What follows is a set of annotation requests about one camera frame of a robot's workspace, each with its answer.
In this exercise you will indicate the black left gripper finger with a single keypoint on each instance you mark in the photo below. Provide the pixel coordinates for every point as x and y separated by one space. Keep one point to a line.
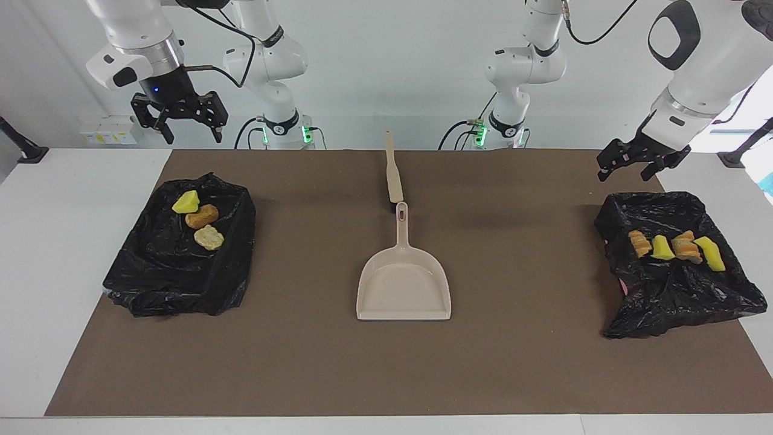
613 154
667 158

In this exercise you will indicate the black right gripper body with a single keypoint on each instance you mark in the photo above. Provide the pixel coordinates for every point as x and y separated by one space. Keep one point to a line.
175 93

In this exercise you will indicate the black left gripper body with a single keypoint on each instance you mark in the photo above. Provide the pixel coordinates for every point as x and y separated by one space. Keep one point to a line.
647 148

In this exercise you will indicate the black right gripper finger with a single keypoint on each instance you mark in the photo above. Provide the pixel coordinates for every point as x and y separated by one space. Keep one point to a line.
146 112
214 112

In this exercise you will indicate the pale orange sponge piece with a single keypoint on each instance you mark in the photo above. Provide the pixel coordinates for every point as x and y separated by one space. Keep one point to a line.
686 248

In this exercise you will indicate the notched yellow sponge piece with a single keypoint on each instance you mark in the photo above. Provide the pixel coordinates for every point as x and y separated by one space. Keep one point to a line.
186 203

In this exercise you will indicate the yellow sponge with green scourer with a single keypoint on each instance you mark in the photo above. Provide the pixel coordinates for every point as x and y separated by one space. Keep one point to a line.
711 254

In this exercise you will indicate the brown sponge piece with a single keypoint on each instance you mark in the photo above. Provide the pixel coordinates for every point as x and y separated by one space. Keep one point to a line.
202 216

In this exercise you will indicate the pale beige sponge piece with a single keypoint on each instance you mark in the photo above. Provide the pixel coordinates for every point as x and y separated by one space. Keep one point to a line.
209 238

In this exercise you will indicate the beige brush with black bristles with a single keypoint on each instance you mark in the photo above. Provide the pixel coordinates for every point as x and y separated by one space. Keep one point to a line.
394 175

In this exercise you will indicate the beige plastic dustpan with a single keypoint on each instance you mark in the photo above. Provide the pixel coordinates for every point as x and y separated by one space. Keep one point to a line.
403 284

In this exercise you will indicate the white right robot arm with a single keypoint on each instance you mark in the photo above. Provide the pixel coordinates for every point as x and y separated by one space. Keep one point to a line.
272 60

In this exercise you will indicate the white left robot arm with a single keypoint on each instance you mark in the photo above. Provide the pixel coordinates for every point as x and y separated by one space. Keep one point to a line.
525 63

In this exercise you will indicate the crumpled black bag lined bin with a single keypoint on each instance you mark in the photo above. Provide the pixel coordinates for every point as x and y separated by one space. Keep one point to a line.
676 296

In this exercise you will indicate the box-shaped bin with black bag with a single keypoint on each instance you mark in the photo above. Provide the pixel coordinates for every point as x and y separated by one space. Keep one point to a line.
169 284

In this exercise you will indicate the black clamp stand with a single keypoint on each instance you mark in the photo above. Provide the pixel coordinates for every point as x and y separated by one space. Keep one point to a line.
27 151
734 158

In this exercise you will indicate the blue object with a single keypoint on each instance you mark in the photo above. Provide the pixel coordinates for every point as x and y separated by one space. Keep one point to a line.
769 184

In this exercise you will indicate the brown table mat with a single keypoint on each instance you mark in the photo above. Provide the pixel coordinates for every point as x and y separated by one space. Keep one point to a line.
362 374

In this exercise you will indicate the white wall socket box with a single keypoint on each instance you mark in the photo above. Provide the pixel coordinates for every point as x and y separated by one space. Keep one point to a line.
109 130

